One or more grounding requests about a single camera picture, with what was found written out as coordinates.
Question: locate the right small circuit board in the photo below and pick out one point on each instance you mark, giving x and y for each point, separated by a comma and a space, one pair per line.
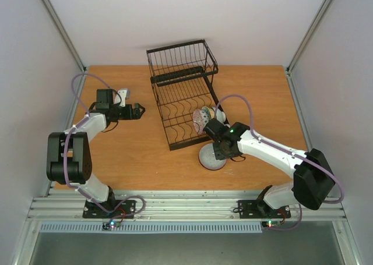
272, 224

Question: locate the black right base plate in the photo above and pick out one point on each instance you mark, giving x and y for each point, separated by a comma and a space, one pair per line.
249, 209

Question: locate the left small circuit board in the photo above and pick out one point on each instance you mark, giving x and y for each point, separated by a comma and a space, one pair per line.
112, 224

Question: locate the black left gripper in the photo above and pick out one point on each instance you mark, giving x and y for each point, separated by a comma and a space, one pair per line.
130, 116

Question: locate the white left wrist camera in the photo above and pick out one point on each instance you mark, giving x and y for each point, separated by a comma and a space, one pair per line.
122, 96

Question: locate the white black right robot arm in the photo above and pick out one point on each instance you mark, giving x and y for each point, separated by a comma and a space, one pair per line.
310, 172

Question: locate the grey slotted cable duct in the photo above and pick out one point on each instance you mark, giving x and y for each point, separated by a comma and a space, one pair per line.
137, 227

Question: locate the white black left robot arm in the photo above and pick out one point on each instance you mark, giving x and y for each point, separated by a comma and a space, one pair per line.
69, 159

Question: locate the pale green glazed bowl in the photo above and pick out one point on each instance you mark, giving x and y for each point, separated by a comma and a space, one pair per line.
219, 115

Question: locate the small circuit board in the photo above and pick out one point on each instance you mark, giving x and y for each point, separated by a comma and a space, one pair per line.
112, 224
272, 224

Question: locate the black wire dish rack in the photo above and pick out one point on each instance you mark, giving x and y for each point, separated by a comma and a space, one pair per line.
182, 78

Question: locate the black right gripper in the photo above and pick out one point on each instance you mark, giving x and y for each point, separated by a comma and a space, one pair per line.
219, 153

